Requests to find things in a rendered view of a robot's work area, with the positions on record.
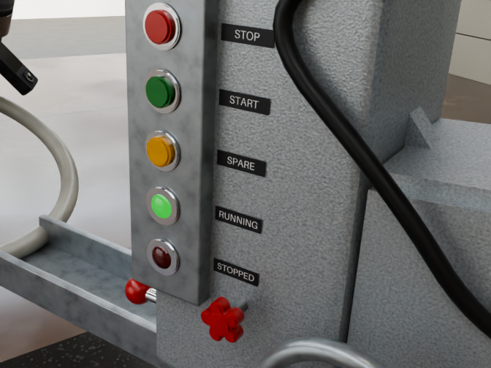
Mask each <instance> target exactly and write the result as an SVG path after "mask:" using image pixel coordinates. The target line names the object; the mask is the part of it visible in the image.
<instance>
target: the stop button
mask: <svg viewBox="0 0 491 368"><path fill-rule="evenodd" d="M173 30H174V28H173V23H172V19H171V17H170V16H169V15H168V14H167V13H166V12H165V11H163V10H160V9H156V10H153V11H151V12H149V13H148V15H147V17H146V19H145V32H146V34H147V36H148V38H149V39H150V41H152V42H153V43H155V44H158V45H162V44H166V43H168V42H169V41H170V40H171V38H172V35H173Z"/></svg>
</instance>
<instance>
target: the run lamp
mask: <svg viewBox="0 0 491 368"><path fill-rule="evenodd" d="M151 206H152V209H153V211H154V213H155V214H156V215H157V216H158V217H160V218H168V217H169V216H170V214H171V205H170V203H169V201H168V199H167V198H166V197H165V196H162V195H160V194H157V195H155V196H154V197H153V198H152V200H151Z"/></svg>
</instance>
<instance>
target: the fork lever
mask: <svg viewBox="0 0 491 368"><path fill-rule="evenodd" d="M39 225H40V226H42V227H43V228H44V229H45V230H46V232H47V234H48V239H49V240H48V242H47V244H45V245H44V246H42V247H41V248H40V249H39V250H36V251H35V252H33V253H32V254H30V255H28V256H26V257H25V258H22V259H18V258H16V257H14V256H11V255H9V254H7V253H5V252H3V251H1V250H0V286H1V287H3V288H5V289H7V290H9V291H11V292H13V293H15V294H17V295H18V296H21V297H23V298H24V299H27V300H29V301H30V302H33V303H35V304H36V305H38V306H40V307H42V308H44V309H46V310H48V311H50V312H52V313H54V314H55V315H57V316H59V317H61V318H63V319H65V320H67V321H69V322H71V323H73V324H74V325H76V326H79V327H80V328H82V329H85V330H86V331H89V332H90V333H92V334H94V335H96V336H98V337H100V338H102V339H103V340H106V341H108V342H110V343H111V344H113V345H115V346H117V347H119V348H121V349H123V350H125V351H127V352H129V353H130V354H132V355H134V356H136V357H138V358H140V359H142V360H144V361H146V362H148V363H149V364H152V365H154V366H155V367H158V368H172V367H169V366H167V365H166V364H163V363H162V362H161V361H160V360H159V358H158V356H157V354H156V304H154V303H153V302H149V301H148V302H146V303H145V304H133V303H131V302H130V301H129V300H128V299H127V298H126V294H125V286H126V283H127V282H128V281H129V279H131V278H132V251H131V250H129V249H127V248H124V247H122V246H120V245H117V244H115V243H113V242H110V241H108V240H105V239H102V238H101V237H98V236H96V235H93V234H91V233H88V232H87V231H83V230H82V229H79V228H76V227H74V226H71V225H69V224H67V223H65V222H62V221H60V220H57V219H55V218H52V217H50V216H48V215H41V216H39Z"/></svg>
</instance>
